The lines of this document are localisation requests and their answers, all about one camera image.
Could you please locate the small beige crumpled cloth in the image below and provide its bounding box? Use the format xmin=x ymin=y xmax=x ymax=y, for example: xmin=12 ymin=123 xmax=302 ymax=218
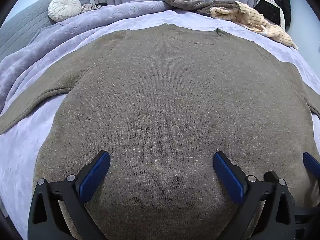
xmin=80 ymin=3 xmax=102 ymax=13

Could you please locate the grey quilted headboard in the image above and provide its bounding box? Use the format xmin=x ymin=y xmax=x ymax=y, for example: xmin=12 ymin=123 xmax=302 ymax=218
xmin=0 ymin=0 xmax=92 ymax=60

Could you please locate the round white pleated pillow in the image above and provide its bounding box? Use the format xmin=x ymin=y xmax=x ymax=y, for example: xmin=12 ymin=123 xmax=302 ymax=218
xmin=47 ymin=0 xmax=82 ymax=22

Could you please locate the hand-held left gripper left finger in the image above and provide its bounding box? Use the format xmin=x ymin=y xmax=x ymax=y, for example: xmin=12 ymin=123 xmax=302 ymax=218
xmin=27 ymin=150 xmax=111 ymax=240

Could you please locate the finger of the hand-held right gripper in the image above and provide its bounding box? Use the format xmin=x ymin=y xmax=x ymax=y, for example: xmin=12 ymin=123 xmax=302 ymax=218
xmin=303 ymin=152 xmax=320 ymax=178

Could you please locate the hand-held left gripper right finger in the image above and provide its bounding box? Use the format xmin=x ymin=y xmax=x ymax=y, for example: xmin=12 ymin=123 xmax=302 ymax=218
xmin=212 ymin=151 xmax=300 ymax=240

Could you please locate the purple plush blanket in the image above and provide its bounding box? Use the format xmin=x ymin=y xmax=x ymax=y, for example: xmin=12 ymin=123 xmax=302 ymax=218
xmin=0 ymin=0 xmax=320 ymax=240

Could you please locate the olive brown knit sweater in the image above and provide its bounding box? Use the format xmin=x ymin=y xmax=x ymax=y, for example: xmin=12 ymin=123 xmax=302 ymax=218
xmin=0 ymin=23 xmax=320 ymax=240

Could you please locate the brown grey crumpled garment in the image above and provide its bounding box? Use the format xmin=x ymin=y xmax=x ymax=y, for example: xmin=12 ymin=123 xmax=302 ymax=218
xmin=162 ymin=0 xmax=242 ymax=18

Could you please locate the cream striped garment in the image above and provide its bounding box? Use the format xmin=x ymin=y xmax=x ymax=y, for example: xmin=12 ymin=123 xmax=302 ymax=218
xmin=209 ymin=1 xmax=299 ymax=50

